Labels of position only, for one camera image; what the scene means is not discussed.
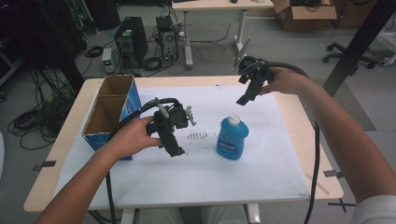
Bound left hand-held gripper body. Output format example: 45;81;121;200
145;98;198;138

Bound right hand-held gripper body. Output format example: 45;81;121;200
232;36;276;86

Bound blue cardboard box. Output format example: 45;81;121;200
81;74;143;161

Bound blue bottle with white cap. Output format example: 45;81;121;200
216;113;250;161

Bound person's right hand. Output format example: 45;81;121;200
259;66;312;97

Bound person's left hand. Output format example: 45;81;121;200
106;115;164;161

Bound white table mat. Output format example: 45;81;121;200
54;85;312;209

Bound white-legged wooden desk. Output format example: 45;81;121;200
171;0;275;69

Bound open computer case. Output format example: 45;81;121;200
155;15;180;63

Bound open brown cardboard box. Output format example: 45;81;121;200
272;0;338;32

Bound white table leg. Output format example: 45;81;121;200
246;203;262;224
120;208;136;224

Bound white power supply unit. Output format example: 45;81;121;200
101;47;114;74

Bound black computer tower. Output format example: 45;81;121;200
113;16;149;69

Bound black office chair base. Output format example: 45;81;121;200
321;41;377;70

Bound grey floor mat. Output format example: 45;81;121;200
311;78;377;132

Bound closed brown cardboard box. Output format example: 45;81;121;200
330;0;379;31

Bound clear tape strip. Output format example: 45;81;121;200
304;172;331;196

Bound black tape strip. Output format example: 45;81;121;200
32;160;58;172
322;169;345;179

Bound white equipment base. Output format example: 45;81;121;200
377;31;396;68

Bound crossed black tape strips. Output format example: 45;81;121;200
327;198;358;214

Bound person's white sleeve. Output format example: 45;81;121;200
351;194;396;224

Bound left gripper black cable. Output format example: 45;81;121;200
105;97;183;224

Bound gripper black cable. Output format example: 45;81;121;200
261;60;321;224
105;97;183;224

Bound loose black floor cable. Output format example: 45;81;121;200
190;21;233;63

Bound coiled black cable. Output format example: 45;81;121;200
83;45;105;59
142;56;163;72

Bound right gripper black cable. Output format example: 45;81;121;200
261;60;321;224

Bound black metal post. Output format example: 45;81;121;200
321;0;396;97

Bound tangled black floor cables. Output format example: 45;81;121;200
7;68;78;152

